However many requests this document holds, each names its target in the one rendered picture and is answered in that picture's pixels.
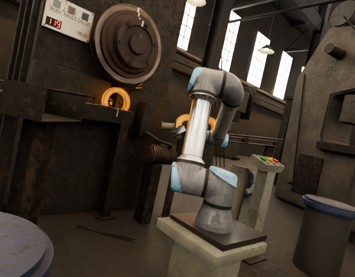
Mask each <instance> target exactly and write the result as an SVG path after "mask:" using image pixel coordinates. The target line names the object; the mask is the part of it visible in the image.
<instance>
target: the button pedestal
mask: <svg viewBox="0 0 355 277"><path fill-rule="evenodd" d="M260 157H262V156H260ZM260 157H257V156H256V155H255V154H252V155H251V157H250V158H249V160H248V161H249V162H250V163H252V164H253V165H254V166H255V167H257V168H258V170H257V175H256V179H255V182H254V187H253V192H252V196H251V201H250V204H249V209H248V213H247V218H246V222H245V225H247V226H249V227H251V228H253V229H255V230H258V231H260V232H262V230H263V226H264V221H265V217H266V213H267V209H268V204H269V200H270V195H271V191H272V188H273V183H274V179H275V174H276V173H282V171H283V170H284V168H285V166H283V165H282V164H281V163H279V162H278V163H277V162H275V161H273V162H270V161H269V160H267V161H264V160H262V159H261V158H260ZM271 158H272V157H271ZM272 160H273V159H272ZM266 259H267V258H265V257H264V256H262V255H258V256H254V257H251V258H248V259H244V260H242V261H244V262H245V263H247V264H248V265H252V264H256V263H258V262H261V261H264V260H266Z"/></svg>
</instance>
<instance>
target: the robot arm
mask: <svg viewBox="0 0 355 277"><path fill-rule="evenodd" d="M187 92H188V93H190V98H191V100H192V104H191V109H190V115H189V118H188V121H187V122H186V123H185V124H184V125H180V126H178V127H177V128H176V129H174V130H172V131H170V133H171V135H172V138H175V137H177V139H179V140H184V145H183V148H182V154H181V156H179V157H178V158H177V160H176V162H173V163H172V169H171V189H172V190H173V191H174V192H178V193H181V194H186V195H191V196H197V197H202V198H204V199H203V204H202V206H201V208H200V209H199V211H198V213H197V215H196V217H195V224H196V225H197V226H199V227H200V228H202V229H205V230H207V231H210V232H214V233H218V234H229V233H231V232H232V227H233V224H232V215H231V209H232V204H233V201H234V195H235V190H236V188H237V186H236V184H237V176H236V175H235V174H234V173H232V172H229V171H227V170H224V169H221V168H218V167H214V166H210V168H209V169H205V168H204V164H205V163H204V161H203V160H202V156H203V150H204V144H209V145H215V146H218V147H226V146H227V144H228V139H229V136H228V134H227V132H228V130H229V127H230V125H231V122H232V120H233V117H234V115H235V113H236V110H237V108H238V107H239V106H240V105H241V103H242V101H243V97H244V91H243V86H242V84H241V81H240V80H239V79H238V77H237V76H236V75H234V74H232V73H230V72H225V71H220V70H214V69H208V68H201V67H196V68H195V69H194V71H193V73H192V75H191V78H190V82H189V85H188V89H187ZM217 98H220V99H221V102H222V103H221V107H220V110H219V113H218V116H217V120H216V122H215V125H214V129H213V131H208V130H207V129H208V123H209V117H210V111H211V107H212V104H213V103H215V102H216V100H217Z"/></svg>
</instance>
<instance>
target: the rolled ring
mask: <svg viewBox="0 0 355 277"><path fill-rule="evenodd" d="M114 93H119V94H121V95H122V97H123V99H124V105H123V107H122V109H123V110H127V111H128V110H129V107H130V97H129V95H128V93H127V92H126V91H125V90H124V89H122V88H120V87H112V88H109V89H107V90H106V92H105V93H104V94H103V96H102V105H104V106H109V104H108V100H109V97H110V96H111V95H112V94H114Z"/></svg>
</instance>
